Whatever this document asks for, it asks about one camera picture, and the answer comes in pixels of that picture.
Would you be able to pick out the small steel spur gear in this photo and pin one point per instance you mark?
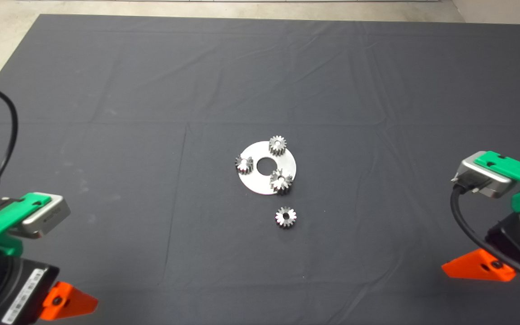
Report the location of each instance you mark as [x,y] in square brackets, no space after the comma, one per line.
[277,145]
[243,164]
[285,217]

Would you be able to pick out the larger steel spur gear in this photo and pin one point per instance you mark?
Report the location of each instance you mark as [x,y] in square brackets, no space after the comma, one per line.
[280,182]

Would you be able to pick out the round metal plate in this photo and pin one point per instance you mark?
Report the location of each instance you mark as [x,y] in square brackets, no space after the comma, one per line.
[260,183]

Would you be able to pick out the dark grey table cloth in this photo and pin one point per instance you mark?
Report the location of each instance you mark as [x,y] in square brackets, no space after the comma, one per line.
[151,90]

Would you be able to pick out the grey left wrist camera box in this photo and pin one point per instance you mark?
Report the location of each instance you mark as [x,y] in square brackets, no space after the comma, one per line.
[48,216]

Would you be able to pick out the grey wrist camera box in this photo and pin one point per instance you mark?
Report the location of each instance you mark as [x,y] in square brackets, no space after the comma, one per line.
[481,178]
[48,216]

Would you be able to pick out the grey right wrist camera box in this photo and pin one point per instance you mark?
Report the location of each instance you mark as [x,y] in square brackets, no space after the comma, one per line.
[481,178]

